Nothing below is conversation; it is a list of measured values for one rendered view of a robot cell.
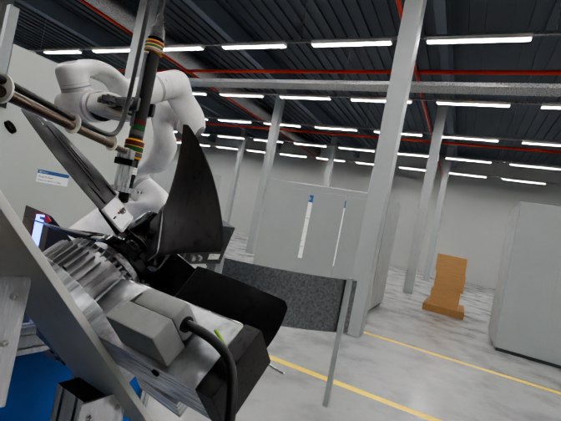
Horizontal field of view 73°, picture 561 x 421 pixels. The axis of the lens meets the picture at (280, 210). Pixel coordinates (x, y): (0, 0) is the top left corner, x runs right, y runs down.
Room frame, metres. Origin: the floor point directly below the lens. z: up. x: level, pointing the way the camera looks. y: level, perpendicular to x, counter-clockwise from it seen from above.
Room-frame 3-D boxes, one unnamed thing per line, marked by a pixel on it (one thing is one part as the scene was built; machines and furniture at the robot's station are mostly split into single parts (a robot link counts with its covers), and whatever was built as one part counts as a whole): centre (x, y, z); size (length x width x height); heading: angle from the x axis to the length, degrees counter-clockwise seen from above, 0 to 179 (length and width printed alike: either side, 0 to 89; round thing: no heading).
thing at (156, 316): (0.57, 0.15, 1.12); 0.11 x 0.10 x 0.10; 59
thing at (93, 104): (0.96, 0.47, 1.50); 0.11 x 0.10 x 0.07; 59
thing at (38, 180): (2.65, 1.42, 1.10); 1.21 x 0.05 x 2.20; 149
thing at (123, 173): (0.90, 0.37, 1.35); 0.09 x 0.07 x 0.10; 4
